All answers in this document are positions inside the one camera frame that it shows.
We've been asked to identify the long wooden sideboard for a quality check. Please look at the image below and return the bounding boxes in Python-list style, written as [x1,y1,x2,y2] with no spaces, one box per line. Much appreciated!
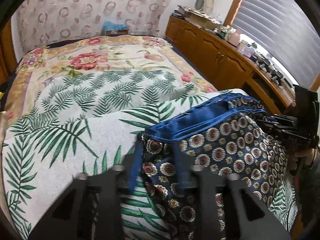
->
[165,16,295,114]

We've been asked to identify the brown louvered wardrobe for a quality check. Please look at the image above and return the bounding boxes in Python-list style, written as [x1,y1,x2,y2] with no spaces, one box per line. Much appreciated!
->
[0,20,18,84]

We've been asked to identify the person's right hand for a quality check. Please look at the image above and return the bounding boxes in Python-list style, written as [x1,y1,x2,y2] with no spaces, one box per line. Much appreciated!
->
[287,148,319,177]

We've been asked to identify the palm leaf blanket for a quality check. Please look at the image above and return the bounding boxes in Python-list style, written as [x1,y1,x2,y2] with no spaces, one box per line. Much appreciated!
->
[2,69,298,239]

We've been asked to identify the blue tissue box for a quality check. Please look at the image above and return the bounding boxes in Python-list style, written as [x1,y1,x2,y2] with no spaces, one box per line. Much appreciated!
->
[102,21,128,36]

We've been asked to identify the grey window blind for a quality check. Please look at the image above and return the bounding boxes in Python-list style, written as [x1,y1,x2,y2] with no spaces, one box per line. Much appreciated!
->
[233,0,319,87]

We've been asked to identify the floral bed quilt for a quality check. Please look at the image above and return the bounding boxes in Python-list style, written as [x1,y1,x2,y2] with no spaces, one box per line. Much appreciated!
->
[2,35,216,124]

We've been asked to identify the patterned box on sideboard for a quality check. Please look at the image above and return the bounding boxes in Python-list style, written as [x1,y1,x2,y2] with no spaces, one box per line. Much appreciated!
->
[178,4,221,30]

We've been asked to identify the pink bottle on sideboard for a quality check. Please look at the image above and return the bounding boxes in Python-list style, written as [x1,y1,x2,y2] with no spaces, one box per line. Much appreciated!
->
[228,29,242,47]

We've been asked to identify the navy patterned shorts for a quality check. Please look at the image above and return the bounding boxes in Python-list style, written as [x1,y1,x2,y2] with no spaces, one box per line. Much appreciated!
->
[142,93,287,239]

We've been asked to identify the circle patterned curtain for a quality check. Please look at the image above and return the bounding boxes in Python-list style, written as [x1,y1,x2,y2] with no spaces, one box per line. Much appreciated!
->
[17,0,171,53]

